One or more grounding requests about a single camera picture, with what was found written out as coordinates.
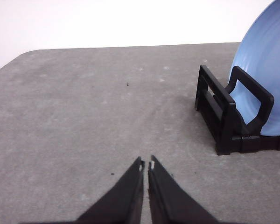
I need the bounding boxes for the black plate rack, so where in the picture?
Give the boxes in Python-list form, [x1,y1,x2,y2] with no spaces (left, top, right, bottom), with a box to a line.
[195,65,280,155]

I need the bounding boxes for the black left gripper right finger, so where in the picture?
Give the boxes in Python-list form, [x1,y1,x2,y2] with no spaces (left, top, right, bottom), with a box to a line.
[148,155,218,224]

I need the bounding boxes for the blue plate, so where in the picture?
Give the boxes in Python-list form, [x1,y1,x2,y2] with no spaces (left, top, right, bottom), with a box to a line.
[231,0,280,135]

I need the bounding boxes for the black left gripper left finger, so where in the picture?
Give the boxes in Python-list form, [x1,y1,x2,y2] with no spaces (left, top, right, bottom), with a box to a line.
[76,157,145,224]

